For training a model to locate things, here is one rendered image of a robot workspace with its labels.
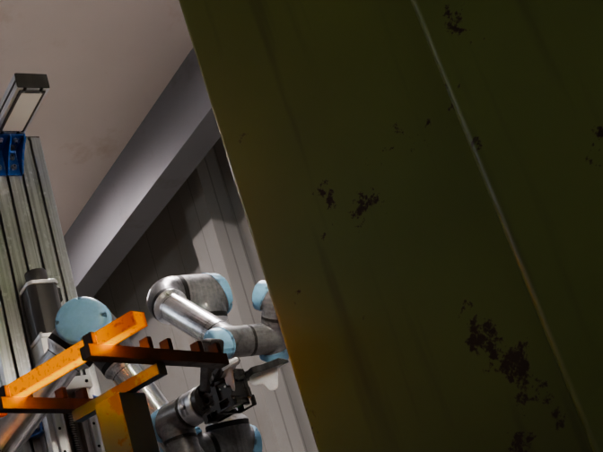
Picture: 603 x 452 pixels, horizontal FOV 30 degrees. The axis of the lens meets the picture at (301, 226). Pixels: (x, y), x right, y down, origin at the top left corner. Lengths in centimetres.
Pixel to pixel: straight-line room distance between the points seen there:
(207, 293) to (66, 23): 316
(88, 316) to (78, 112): 422
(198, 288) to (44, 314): 41
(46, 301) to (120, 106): 382
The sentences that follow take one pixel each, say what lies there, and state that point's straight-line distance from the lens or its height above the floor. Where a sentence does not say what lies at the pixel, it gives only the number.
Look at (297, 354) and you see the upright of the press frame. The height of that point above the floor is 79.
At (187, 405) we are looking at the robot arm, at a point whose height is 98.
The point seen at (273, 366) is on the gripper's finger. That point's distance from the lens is 240.
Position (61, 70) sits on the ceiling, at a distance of 631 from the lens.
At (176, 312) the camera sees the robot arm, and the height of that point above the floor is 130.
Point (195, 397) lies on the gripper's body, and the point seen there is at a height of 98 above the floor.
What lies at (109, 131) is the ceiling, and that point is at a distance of 698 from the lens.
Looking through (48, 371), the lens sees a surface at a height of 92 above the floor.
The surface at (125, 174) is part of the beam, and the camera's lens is 719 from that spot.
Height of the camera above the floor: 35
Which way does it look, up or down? 22 degrees up
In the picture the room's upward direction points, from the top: 18 degrees counter-clockwise
